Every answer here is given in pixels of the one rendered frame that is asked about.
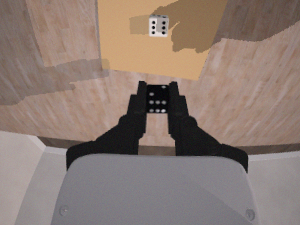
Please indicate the white die with black pips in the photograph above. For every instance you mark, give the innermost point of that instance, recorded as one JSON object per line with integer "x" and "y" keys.
{"x": 158, "y": 25}

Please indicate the tan flat mat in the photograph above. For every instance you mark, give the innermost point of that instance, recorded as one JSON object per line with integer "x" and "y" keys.
{"x": 126, "y": 45}

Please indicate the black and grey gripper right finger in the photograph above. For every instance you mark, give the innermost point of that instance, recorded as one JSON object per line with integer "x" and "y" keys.
{"x": 191, "y": 140}

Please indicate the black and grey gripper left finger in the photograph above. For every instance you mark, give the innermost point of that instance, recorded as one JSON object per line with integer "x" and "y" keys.
{"x": 121, "y": 138}

